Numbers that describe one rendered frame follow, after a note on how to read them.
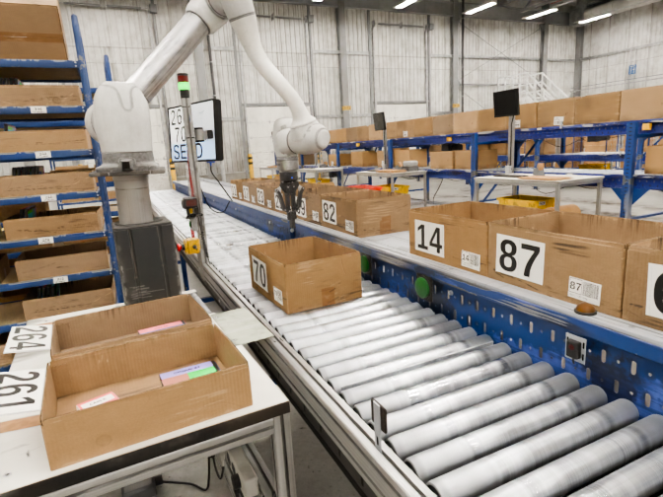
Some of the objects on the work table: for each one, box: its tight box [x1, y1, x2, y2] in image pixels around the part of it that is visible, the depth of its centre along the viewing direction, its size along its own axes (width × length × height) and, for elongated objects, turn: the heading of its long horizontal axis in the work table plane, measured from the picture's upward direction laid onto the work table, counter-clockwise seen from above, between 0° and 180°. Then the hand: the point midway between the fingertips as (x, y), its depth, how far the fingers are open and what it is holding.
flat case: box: [159, 361, 220, 387], centre depth 106 cm, size 14×19×2 cm
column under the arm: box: [111, 216, 183, 309], centre depth 158 cm, size 26×26×33 cm
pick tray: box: [50, 294, 212, 360], centre depth 128 cm, size 28×38×10 cm
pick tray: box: [39, 323, 253, 471], centre depth 101 cm, size 28×38×10 cm
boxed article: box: [76, 391, 118, 410], centre depth 96 cm, size 8×16×2 cm, turn 59°
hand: (292, 219), depth 193 cm, fingers closed
